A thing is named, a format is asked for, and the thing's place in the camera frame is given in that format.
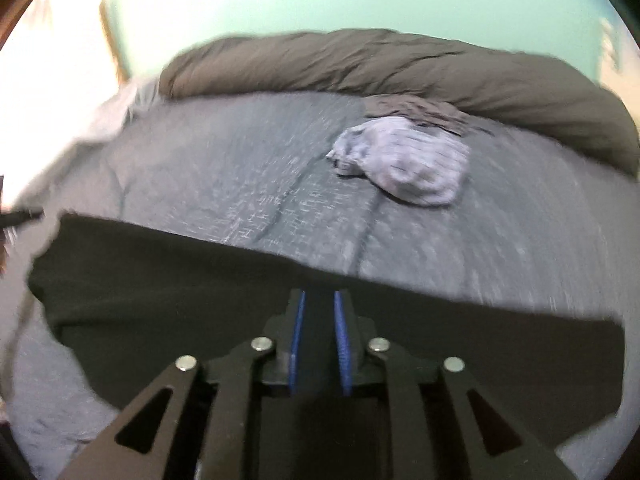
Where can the blue-grey striped small garment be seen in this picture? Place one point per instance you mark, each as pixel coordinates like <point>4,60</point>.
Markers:
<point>410,160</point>

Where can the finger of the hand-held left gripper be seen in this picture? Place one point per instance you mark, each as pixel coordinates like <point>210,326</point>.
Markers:
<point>20,217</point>

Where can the pale window curtain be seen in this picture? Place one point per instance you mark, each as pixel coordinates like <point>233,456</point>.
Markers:
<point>55,50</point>

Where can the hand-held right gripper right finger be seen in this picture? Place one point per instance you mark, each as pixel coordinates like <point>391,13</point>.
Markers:
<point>344,345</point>

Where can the black pants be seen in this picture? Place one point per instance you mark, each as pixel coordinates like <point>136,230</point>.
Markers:
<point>175,290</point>

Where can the wooden window trim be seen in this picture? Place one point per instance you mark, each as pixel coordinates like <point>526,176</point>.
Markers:
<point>112,45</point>

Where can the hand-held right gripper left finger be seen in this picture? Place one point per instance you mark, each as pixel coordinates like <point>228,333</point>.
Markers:
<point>298,345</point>

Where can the light grey blanket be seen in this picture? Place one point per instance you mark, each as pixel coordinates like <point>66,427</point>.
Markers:
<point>85,140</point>

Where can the dark grey small garment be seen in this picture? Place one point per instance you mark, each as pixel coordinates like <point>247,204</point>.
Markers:
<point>420,110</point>

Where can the dark grey rolled duvet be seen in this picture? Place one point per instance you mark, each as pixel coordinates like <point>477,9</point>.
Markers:
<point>350,65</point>

